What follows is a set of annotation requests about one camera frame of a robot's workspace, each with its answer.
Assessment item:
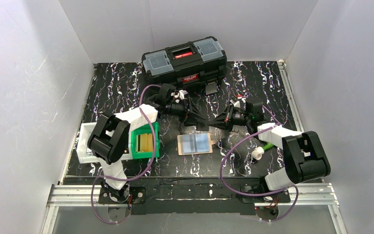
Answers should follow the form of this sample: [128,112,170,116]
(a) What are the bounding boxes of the yellow cards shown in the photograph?
[136,133,154,153]

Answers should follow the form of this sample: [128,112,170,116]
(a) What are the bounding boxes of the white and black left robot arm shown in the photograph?
[87,83,209,203]

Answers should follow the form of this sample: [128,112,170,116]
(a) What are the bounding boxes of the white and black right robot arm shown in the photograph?
[208,97,331,197]

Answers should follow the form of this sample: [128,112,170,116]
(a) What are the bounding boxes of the green plastic bin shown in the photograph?
[129,124,153,160]

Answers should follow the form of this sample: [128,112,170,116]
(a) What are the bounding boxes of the black plastic toolbox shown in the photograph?
[141,36,227,95]

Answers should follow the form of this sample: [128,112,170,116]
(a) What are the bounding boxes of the white plastic bin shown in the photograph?
[75,122,133,164]

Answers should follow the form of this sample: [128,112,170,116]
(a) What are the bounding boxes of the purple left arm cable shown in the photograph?
[91,84,164,225]

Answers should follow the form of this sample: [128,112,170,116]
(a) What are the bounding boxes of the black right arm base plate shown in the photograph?
[238,186,291,208]

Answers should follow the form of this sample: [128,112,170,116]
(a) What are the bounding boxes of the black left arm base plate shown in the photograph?
[98,187,147,204]

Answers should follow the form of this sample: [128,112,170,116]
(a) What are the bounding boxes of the aluminium front rail frame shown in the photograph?
[41,183,347,234]

